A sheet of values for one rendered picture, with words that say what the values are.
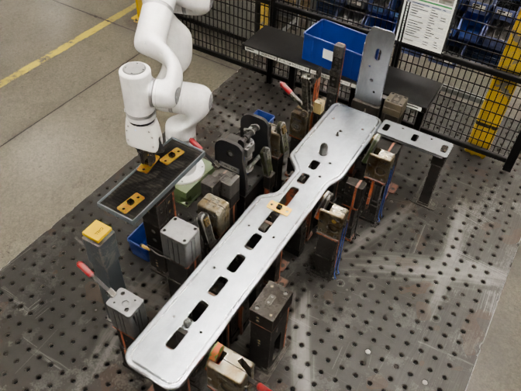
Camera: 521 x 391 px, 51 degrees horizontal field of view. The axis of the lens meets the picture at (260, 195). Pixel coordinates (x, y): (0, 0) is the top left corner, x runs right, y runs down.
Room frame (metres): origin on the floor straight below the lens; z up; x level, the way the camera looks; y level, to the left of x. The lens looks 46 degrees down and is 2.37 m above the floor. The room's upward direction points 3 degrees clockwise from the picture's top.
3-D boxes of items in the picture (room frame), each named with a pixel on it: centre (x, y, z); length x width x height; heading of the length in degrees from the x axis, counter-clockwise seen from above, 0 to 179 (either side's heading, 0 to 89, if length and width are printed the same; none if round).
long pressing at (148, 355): (1.25, -0.06, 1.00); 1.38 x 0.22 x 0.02; 151
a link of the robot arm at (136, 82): (1.24, 0.34, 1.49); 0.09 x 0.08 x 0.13; 83
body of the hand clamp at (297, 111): (1.76, -0.15, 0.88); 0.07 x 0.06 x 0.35; 61
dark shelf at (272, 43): (2.16, -0.32, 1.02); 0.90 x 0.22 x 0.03; 61
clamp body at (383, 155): (1.53, -0.44, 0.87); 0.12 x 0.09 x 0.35; 61
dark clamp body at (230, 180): (1.34, 0.12, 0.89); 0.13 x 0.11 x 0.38; 61
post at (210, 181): (1.30, 0.17, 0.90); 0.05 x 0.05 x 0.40; 61
